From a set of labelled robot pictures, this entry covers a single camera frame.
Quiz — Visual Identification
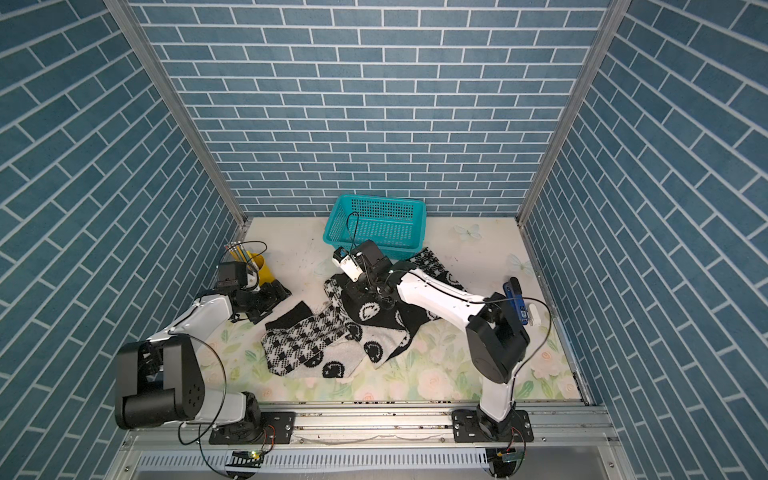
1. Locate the black white smiley scarf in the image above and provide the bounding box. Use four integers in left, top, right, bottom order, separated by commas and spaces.
261, 273, 438, 378

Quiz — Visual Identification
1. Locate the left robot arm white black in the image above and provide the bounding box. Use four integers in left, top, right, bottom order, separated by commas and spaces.
114, 281, 296, 445

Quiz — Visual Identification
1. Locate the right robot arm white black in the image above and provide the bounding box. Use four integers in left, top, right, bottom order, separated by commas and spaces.
343, 262, 533, 443

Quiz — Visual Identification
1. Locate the teal plastic mesh basket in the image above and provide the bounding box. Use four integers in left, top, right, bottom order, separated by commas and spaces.
323, 195, 426, 260

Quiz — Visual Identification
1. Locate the yellow pencil cup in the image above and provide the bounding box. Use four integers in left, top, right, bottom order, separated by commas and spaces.
246, 251, 276, 286

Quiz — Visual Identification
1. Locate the floral table mat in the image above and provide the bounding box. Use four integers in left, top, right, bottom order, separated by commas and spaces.
199, 217, 582, 403

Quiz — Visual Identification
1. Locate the green circuit board right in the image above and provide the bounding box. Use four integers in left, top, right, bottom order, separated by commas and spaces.
494, 450, 525, 465

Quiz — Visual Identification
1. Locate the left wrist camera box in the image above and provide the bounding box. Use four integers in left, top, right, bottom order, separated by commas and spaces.
214, 261, 249, 295

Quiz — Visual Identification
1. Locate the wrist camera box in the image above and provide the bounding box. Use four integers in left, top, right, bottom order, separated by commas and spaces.
332, 240, 393, 282
214, 261, 249, 295

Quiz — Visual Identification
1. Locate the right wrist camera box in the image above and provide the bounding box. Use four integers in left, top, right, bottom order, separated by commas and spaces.
332, 240, 393, 282

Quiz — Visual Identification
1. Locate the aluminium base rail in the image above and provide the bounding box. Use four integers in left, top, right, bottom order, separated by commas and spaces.
128, 400, 619, 451

